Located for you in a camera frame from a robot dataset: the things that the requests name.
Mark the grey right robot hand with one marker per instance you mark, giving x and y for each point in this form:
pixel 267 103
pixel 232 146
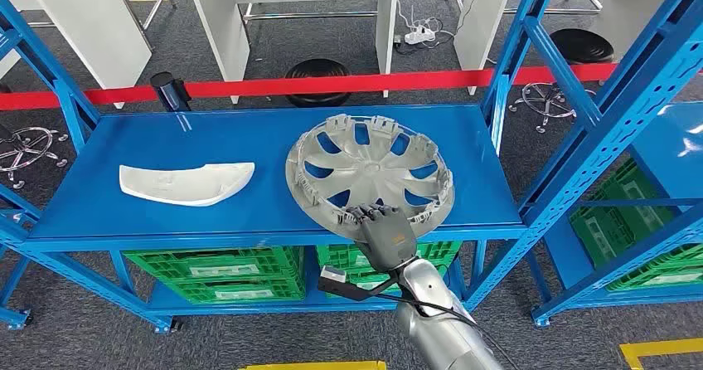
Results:
pixel 384 238

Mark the silver plastic wheel hubcap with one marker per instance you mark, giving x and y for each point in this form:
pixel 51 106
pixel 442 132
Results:
pixel 373 175

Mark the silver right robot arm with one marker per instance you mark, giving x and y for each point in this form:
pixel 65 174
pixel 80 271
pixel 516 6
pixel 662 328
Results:
pixel 434 323

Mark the blue metal shelf rack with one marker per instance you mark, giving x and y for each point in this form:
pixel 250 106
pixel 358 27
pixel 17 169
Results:
pixel 659 158
pixel 12 317
pixel 247 136

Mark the white curved plastic part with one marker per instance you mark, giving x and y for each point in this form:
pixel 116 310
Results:
pixel 187 186

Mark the yellow floor tape square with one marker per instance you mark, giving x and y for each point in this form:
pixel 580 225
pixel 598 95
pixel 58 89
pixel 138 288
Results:
pixel 313 366
pixel 659 347

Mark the red barrier belt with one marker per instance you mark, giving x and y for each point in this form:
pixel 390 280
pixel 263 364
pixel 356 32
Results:
pixel 329 84
pixel 82 98

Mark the white power strip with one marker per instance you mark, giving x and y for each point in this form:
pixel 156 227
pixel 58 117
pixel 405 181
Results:
pixel 420 35

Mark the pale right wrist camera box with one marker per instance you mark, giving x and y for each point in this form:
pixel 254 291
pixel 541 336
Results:
pixel 333 274

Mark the black barrier post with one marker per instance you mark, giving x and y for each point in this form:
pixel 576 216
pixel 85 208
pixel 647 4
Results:
pixel 169 90

